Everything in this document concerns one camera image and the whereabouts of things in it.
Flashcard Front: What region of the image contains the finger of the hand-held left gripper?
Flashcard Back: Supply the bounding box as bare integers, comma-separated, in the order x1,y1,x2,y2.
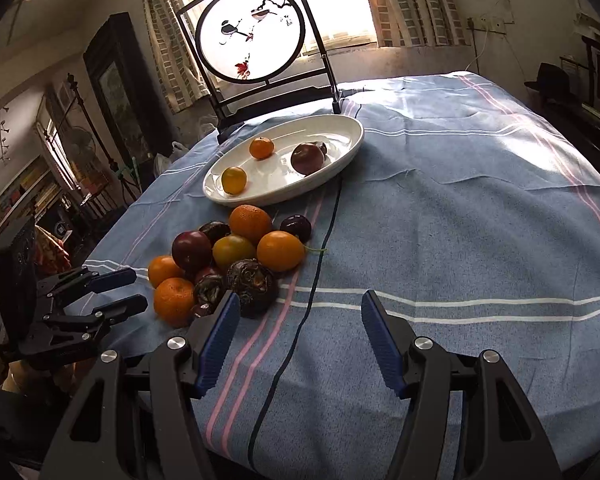
41,293,149,334
35,266,138,305

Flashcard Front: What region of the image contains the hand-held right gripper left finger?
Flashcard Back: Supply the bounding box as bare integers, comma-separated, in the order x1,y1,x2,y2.
39,290,242,480

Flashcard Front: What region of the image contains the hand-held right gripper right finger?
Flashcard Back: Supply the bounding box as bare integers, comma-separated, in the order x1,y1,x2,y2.
361,289,563,480

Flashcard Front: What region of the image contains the large dark water chestnut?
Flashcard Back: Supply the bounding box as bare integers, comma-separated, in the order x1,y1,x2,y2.
225,258,280,320

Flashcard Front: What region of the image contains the dark red tomato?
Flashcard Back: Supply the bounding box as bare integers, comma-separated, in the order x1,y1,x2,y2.
171,230,213,272

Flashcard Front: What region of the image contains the yellow-green tomato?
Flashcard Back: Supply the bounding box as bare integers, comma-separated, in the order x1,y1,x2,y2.
211,234,257,271

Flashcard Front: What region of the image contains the smooth orange tomato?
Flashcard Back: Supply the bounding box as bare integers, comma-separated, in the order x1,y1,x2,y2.
256,230,307,273

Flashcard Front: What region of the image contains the small dark purple tomato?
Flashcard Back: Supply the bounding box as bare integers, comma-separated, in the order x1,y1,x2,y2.
279,214,313,243

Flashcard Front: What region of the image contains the white oval plate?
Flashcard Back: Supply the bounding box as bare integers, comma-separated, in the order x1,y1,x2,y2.
202,114,365,208

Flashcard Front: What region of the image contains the person's left forearm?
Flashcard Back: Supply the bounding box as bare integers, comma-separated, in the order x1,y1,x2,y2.
0,357,78,391

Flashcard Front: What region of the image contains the red patterned cloth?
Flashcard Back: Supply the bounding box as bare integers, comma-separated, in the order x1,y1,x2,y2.
34,225,73,273

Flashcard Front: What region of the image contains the bookshelf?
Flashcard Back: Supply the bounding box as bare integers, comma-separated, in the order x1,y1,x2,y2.
0,155,66,241

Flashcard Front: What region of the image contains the white plastic bag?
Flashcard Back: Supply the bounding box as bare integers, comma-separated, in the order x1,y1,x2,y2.
152,141,188,178

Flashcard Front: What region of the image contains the standing fan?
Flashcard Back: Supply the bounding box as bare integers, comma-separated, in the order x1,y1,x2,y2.
62,125,98,171

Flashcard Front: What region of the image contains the blue striped tablecloth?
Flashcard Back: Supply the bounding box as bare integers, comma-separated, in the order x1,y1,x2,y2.
82,71,600,466

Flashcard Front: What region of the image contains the yellow tomato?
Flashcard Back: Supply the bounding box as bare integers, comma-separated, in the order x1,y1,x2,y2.
221,166,248,196

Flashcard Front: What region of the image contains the black coat stand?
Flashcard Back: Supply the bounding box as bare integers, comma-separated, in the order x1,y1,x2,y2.
65,74,126,183

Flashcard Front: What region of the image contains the large dark purple tomato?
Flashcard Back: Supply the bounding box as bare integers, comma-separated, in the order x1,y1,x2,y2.
290,142,327,177

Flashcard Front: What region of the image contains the dark wooden cabinet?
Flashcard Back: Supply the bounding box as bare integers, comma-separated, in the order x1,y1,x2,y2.
82,12,173,171

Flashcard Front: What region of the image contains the small tangerine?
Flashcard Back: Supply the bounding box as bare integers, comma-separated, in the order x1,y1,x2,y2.
249,136,276,161

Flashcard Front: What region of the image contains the patterned curtain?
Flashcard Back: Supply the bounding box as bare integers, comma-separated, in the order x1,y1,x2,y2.
142,0,216,113
357,0,471,48

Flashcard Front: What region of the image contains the black chair round painted back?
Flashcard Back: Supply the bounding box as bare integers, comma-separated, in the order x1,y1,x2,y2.
175,0,342,143

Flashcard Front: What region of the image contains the black hat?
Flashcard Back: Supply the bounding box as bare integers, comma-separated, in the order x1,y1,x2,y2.
524,62,578,96

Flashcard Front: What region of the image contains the wall socket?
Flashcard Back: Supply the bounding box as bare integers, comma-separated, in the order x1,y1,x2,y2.
467,16,513,36

